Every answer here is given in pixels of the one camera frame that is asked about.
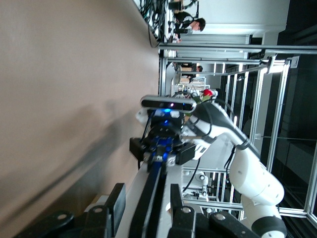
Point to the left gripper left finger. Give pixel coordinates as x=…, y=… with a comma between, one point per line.
x=115, y=205

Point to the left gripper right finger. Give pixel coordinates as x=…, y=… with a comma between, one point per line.
x=178, y=205

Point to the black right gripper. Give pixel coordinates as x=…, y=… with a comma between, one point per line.
x=161, y=134

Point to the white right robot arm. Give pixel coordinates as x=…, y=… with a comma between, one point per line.
x=255, y=178

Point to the red round knob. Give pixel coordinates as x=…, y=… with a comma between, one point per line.
x=207, y=93

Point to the person with dark hair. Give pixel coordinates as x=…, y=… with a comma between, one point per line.
x=199, y=68

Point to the person with glasses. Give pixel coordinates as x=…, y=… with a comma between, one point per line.
x=188, y=22

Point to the brown table cover sheet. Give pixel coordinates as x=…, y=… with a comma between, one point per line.
x=49, y=74

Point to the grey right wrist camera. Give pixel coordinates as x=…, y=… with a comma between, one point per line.
x=151, y=104

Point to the aluminium profile frame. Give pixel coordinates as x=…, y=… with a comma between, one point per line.
x=162, y=74

